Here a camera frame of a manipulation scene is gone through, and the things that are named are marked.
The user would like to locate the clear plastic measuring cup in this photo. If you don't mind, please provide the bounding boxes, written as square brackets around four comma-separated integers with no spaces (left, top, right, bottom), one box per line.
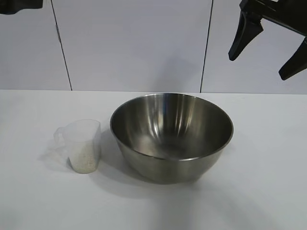
[53,119,101,175]

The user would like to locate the white rice grains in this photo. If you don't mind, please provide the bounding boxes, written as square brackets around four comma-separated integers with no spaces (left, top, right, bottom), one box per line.
[69,141,99,174]

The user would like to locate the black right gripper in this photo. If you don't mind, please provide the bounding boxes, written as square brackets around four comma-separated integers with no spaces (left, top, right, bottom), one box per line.
[228,0,307,81]

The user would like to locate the stainless steel mixing bowl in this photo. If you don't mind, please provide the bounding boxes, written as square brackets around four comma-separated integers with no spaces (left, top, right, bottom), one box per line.
[109,92,234,184]

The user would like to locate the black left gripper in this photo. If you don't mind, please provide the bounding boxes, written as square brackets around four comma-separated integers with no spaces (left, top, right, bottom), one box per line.
[0,0,44,15]

